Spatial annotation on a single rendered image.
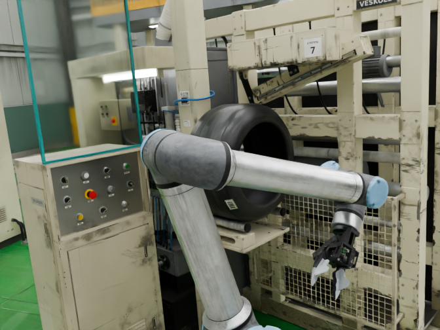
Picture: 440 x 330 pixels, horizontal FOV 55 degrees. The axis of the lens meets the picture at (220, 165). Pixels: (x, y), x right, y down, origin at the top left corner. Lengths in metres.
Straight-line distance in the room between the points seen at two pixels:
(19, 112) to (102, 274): 10.91
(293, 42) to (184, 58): 0.55
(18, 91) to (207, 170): 12.32
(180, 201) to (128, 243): 1.30
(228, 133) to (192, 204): 0.83
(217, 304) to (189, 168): 0.45
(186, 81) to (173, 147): 1.28
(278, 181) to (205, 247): 0.26
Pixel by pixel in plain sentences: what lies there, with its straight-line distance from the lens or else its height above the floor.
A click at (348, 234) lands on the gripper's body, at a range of 1.36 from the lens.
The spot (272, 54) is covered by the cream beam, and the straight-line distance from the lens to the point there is 2.15.
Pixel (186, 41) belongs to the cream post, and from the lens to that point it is 2.19.
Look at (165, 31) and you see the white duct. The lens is 2.80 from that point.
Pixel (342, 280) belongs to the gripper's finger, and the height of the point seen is 0.95.
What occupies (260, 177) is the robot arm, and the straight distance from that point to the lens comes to 1.00.
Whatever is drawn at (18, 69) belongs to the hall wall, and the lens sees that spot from 13.26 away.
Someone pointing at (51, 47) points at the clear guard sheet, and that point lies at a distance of 2.11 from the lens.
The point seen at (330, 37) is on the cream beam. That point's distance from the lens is 2.02.
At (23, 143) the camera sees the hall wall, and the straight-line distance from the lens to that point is 13.03.
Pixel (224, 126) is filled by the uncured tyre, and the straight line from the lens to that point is 1.87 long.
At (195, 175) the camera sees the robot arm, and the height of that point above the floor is 1.38.
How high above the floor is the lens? 1.57
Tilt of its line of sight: 11 degrees down
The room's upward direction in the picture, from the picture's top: 4 degrees counter-clockwise
